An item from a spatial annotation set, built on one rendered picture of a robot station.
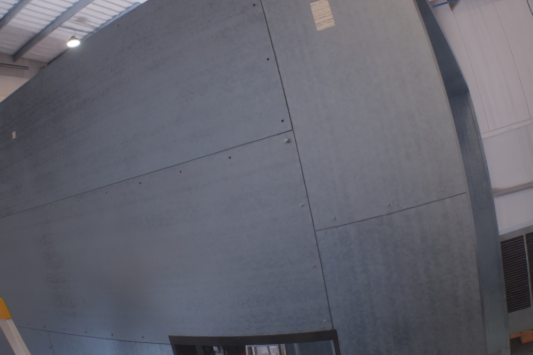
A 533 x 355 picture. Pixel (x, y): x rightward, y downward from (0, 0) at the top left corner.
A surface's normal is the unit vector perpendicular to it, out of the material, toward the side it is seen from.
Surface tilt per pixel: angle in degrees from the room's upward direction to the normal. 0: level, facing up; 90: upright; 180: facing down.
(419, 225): 90
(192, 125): 90
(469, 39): 90
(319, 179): 90
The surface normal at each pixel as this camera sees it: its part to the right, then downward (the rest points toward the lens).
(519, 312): -0.40, -0.05
